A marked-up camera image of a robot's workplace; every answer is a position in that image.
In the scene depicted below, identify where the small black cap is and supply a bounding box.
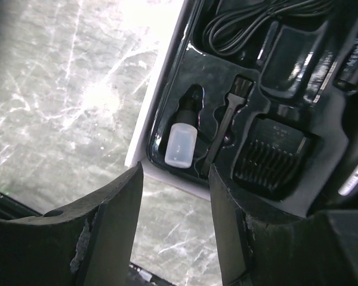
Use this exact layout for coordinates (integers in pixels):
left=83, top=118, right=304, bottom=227
left=165, top=85, right=203, bottom=169

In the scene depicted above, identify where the black charging cable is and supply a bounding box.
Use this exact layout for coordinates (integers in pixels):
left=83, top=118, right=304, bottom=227
left=203, top=0, right=329, bottom=56

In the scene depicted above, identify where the black cleaning brush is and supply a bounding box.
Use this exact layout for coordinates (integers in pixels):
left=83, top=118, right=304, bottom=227
left=200, top=76, right=254, bottom=176

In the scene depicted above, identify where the black comb guard in tray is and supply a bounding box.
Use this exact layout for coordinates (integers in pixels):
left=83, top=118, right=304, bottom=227
left=233, top=117, right=313, bottom=200

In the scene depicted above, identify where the black silver hair clipper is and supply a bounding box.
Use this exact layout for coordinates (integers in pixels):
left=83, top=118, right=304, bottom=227
left=338, top=166, right=358, bottom=196

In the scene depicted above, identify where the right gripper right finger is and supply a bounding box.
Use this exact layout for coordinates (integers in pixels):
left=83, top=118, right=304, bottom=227
left=209, top=166, right=358, bottom=285

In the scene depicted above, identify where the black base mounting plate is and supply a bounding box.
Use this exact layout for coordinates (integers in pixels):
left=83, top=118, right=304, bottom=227
left=0, top=192, right=41, bottom=220

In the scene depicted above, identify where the white box with black tray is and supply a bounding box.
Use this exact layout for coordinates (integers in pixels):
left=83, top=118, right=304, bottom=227
left=125, top=1, right=358, bottom=217

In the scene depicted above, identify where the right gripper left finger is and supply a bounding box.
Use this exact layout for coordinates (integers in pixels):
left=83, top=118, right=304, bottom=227
left=0, top=164, right=144, bottom=285

